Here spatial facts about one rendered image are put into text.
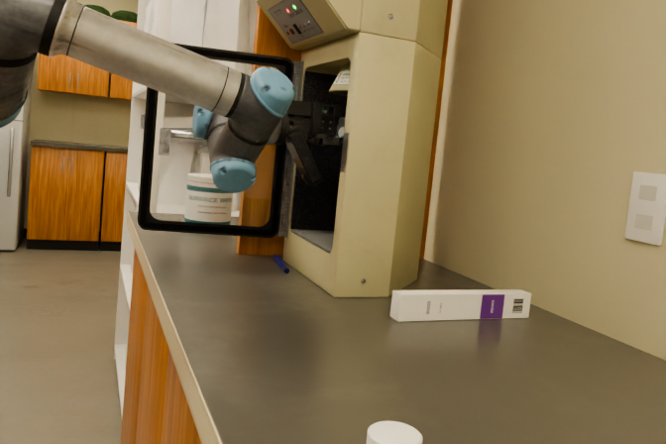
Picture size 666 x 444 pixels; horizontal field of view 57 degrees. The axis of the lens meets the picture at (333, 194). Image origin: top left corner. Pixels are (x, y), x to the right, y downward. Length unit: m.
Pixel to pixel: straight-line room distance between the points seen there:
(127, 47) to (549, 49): 0.83
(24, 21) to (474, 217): 1.02
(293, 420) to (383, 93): 0.64
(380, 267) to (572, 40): 0.58
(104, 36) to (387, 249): 0.59
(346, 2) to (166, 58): 0.33
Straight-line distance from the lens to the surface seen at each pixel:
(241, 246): 1.43
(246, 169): 1.03
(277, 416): 0.65
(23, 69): 1.01
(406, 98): 1.13
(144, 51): 0.95
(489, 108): 1.48
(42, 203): 6.07
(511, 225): 1.38
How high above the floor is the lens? 1.21
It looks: 5 degrees down
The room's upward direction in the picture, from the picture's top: 6 degrees clockwise
